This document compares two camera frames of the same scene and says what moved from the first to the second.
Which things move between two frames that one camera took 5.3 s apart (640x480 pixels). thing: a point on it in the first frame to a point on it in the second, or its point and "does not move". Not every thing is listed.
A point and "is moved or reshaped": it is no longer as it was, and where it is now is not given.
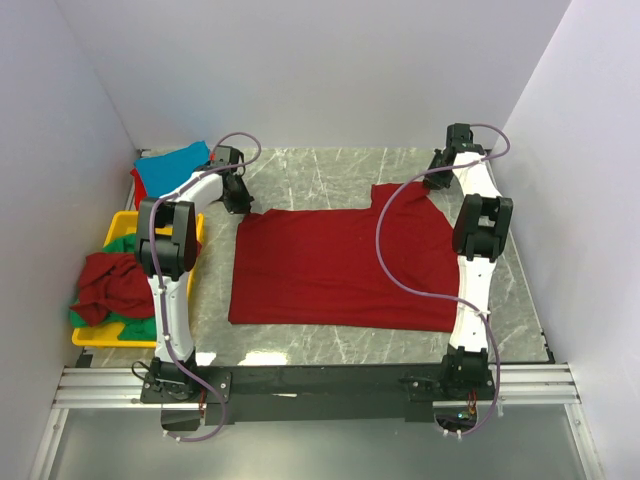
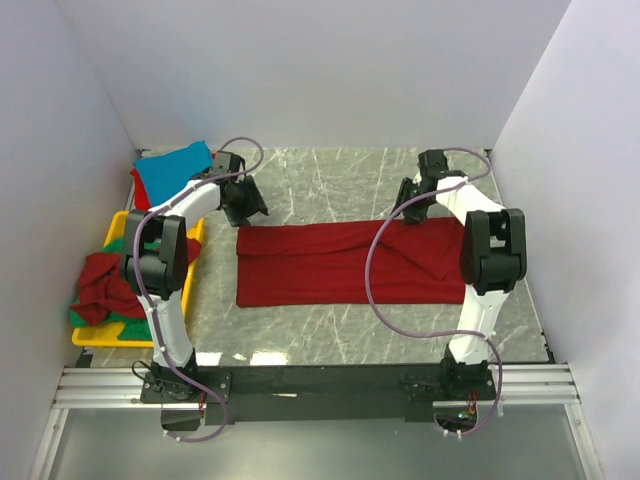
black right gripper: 433,183 to 404,192
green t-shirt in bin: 136,329 does not move
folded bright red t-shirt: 140,191 does not move
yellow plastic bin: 105,335 does not move
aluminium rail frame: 515,385 does not move
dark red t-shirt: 320,267 is moved or reshaped
